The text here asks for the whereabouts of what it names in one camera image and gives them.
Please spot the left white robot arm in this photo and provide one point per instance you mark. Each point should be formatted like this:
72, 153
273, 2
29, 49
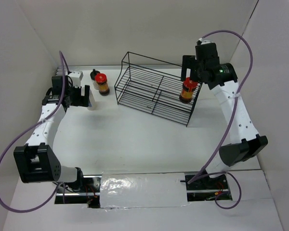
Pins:
36, 161

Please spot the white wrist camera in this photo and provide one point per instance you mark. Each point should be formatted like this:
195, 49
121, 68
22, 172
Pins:
76, 78
203, 41

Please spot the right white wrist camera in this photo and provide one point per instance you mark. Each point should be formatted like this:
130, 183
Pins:
203, 41

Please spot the silver aluminium rail frame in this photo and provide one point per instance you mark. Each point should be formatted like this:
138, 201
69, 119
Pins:
114, 70

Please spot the black-cap shaker bottle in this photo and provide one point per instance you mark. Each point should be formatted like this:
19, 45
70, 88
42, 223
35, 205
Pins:
93, 74

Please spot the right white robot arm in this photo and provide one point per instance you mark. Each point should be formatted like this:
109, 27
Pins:
241, 140

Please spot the white glossy front panel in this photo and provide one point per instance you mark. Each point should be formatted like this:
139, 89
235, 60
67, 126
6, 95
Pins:
143, 190

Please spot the red-lid sauce jar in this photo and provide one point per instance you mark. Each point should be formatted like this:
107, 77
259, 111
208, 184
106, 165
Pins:
101, 80
188, 88

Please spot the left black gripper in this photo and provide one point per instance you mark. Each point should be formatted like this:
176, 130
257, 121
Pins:
85, 99

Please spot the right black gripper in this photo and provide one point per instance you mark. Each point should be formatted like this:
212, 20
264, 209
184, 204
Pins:
189, 61

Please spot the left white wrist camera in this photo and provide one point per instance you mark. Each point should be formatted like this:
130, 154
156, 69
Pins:
76, 78

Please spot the white bottle silver cap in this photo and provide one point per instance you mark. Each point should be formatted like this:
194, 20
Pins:
92, 103

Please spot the black wire shelf rack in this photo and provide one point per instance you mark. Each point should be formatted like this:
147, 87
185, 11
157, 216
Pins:
153, 92

